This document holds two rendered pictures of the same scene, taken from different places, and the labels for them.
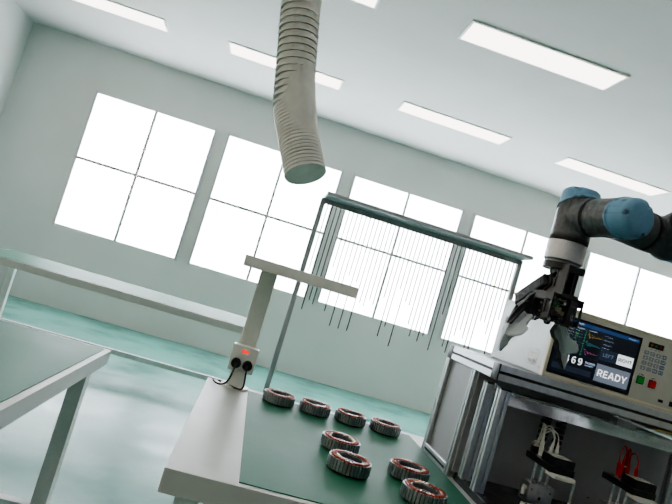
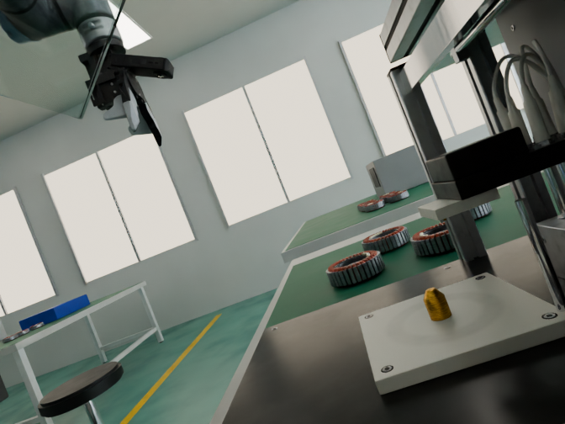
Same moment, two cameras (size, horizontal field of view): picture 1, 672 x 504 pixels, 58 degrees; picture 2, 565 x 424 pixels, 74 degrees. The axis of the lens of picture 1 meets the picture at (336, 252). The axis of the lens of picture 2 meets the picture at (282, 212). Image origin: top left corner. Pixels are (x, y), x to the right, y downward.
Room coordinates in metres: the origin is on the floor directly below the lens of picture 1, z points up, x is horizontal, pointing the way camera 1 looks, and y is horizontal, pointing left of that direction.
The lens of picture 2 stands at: (1.58, -1.11, 0.93)
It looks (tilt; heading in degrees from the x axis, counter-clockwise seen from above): 0 degrees down; 104
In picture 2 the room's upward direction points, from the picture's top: 22 degrees counter-clockwise
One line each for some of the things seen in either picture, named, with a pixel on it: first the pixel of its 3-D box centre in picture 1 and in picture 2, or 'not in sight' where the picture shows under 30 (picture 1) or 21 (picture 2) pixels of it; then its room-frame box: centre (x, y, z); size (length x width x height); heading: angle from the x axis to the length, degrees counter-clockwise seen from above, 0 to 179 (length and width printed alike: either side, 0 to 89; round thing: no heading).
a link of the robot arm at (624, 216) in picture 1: (622, 221); not in sight; (1.12, -0.49, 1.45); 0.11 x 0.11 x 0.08; 22
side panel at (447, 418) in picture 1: (450, 413); not in sight; (1.97, -0.50, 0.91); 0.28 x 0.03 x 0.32; 6
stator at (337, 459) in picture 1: (349, 463); (385, 240); (1.56, -0.18, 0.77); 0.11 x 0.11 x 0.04
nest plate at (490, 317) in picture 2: not in sight; (443, 321); (1.59, -0.74, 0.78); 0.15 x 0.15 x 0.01; 6
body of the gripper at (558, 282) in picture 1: (556, 294); (113, 78); (1.20, -0.44, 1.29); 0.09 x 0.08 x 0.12; 14
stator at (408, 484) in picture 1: (423, 494); (355, 267); (1.49, -0.37, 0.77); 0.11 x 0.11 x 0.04
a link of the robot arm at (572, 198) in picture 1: (576, 217); not in sight; (1.20, -0.44, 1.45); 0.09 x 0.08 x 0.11; 22
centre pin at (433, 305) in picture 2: not in sight; (435, 302); (1.59, -0.74, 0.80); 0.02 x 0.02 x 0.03
